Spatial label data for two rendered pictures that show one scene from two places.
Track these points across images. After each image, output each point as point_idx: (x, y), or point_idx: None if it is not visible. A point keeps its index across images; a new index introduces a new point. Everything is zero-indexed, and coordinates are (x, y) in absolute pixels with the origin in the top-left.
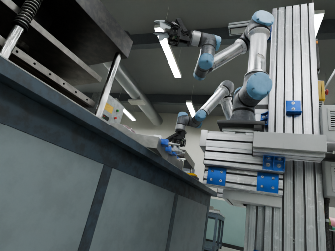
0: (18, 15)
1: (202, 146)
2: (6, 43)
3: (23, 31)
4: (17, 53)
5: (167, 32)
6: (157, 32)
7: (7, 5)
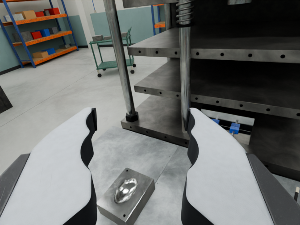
0: (177, 11)
1: None
2: (180, 57)
3: (189, 29)
4: (198, 55)
5: (183, 213)
6: (190, 122)
7: (171, 2)
